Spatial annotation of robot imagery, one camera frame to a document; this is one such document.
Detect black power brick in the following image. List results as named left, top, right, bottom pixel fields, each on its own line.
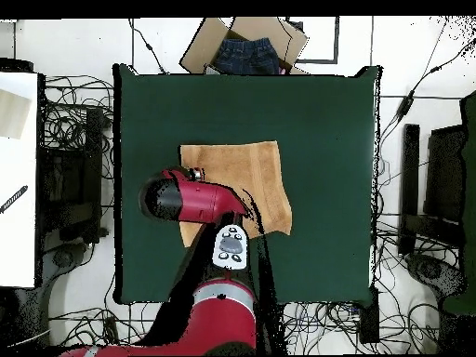
left=358, top=287, right=380, bottom=345

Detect black cable with inline adapter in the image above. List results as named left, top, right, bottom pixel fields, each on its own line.
left=377, top=36, right=476, bottom=187

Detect beige box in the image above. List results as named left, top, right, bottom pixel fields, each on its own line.
left=0, top=88, right=32, bottom=140

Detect thin black cable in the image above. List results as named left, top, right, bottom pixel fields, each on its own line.
left=127, top=18, right=168, bottom=74

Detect black flat panel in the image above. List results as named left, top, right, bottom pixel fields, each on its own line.
left=423, top=124, right=469, bottom=224

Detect black power strip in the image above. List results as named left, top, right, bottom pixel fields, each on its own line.
left=103, top=315, right=122, bottom=349

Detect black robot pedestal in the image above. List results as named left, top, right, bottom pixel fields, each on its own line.
left=256, top=303, right=286, bottom=356

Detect dark green table cloth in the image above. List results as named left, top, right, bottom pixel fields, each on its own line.
left=112, top=63, right=382, bottom=305

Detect white desk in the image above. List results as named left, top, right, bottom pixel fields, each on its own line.
left=0, top=71, right=40, bottom=289

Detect black equipment rack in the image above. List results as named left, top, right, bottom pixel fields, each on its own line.
left=36, top=107, right=109, bottom=245

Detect tan terry towel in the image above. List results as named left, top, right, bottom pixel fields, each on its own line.
left=178, top=139, right=294, bottom=248

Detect black ridged strap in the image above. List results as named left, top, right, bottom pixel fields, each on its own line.
left=0, top=184, right=29, bottom=215

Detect black upright bar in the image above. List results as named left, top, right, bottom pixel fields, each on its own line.
left=399, top=123, right=421, bottom=256

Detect brown cardboard box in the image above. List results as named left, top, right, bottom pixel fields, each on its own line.
left=178, top=16, right=310, bottom=76

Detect black cable tangle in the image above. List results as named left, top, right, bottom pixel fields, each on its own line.
left=49, top=304, right=161, bottom=349
left=373, top=218, right=462, bottom=354
left=282, top=302, right=364, bottom=354
left=42, top=73, right=116, bottom=179

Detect blue denim jeans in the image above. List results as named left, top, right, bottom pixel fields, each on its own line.
left=212, top=37, right=282, bottom=76

